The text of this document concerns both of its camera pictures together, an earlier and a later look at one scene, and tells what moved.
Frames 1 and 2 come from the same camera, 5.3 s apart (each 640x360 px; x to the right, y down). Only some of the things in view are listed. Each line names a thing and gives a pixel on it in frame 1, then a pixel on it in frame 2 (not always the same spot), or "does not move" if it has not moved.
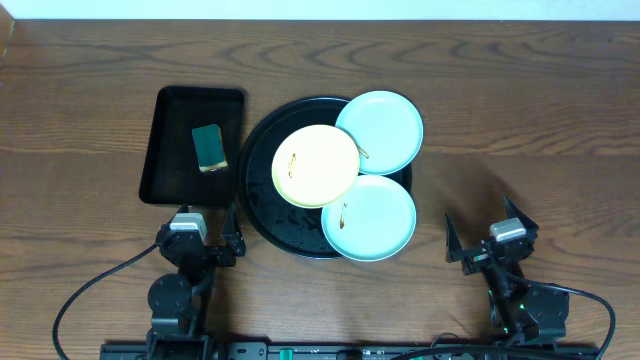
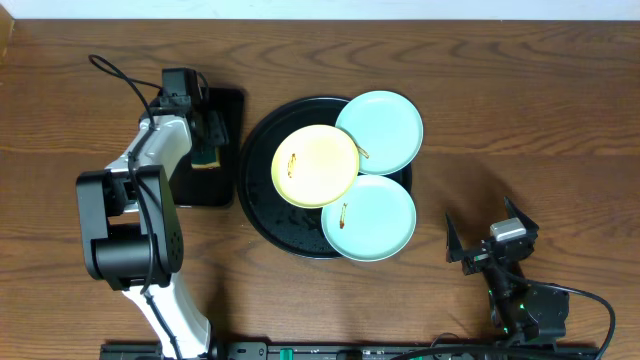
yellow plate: x=315 y=166 does not move
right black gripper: x=454 y=251 does not move
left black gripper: x=211 y=253 -> x=214 y=132
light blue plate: x=373 y=222 does not move
